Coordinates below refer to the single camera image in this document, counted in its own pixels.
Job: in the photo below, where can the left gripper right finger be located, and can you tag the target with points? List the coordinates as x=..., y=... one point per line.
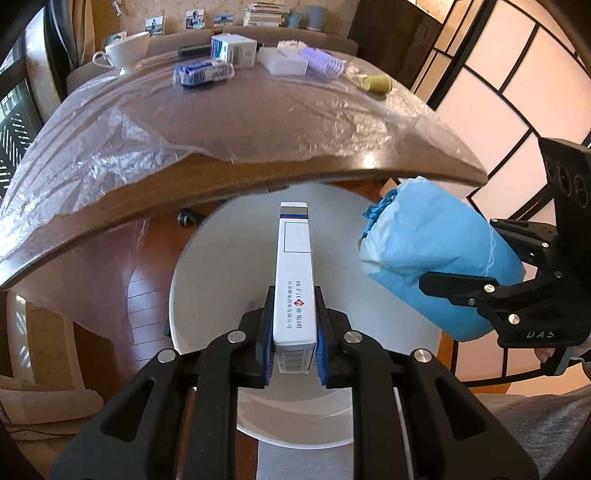
x=412, y=418

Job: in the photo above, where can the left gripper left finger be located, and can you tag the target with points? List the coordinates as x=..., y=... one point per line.
x=178, y=416

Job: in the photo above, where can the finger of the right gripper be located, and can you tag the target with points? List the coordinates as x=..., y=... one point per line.
x=534, y=243
x=470, y=298

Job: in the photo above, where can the white slim medicine box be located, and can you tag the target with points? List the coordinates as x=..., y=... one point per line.
x=295, y=331

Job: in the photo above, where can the yellow paper cup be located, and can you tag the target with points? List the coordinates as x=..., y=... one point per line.
x=379, y=84

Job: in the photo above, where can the blue white tissue pack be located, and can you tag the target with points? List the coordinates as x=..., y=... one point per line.
x=202, y=73

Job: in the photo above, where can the white round trash bin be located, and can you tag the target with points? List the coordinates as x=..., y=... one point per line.
x=225, y=270

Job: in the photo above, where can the right hand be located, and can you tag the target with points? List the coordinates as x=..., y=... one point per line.
x=555, y=361

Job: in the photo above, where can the dark wooden cabinet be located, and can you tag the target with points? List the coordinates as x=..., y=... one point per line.
x=396, y=36

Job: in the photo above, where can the clear plastic table cover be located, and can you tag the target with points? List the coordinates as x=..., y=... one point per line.
x=114, y=131

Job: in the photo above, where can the white plastic case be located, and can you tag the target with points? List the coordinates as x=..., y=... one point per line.
x=282, y=61

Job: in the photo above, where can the crumpled white tissue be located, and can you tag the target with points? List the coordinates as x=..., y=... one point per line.
x=292, y=44

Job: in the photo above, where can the grey blue vase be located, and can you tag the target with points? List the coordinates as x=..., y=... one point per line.
x=316, y=17

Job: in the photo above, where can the small blue cup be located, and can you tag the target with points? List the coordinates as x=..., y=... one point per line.
x=293, y=19

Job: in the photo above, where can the blue white medicine carton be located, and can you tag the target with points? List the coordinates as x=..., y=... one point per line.
x=237, y=50

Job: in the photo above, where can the stack of books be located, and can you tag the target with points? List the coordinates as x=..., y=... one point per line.
x=265, y=14

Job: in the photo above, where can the black keyboard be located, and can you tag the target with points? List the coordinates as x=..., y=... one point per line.
x=194, y=51

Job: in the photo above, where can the white teacup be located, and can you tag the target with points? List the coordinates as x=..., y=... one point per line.
x=123, y=55

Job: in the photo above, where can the standing photo card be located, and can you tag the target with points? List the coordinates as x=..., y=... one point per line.
x=195, y=19

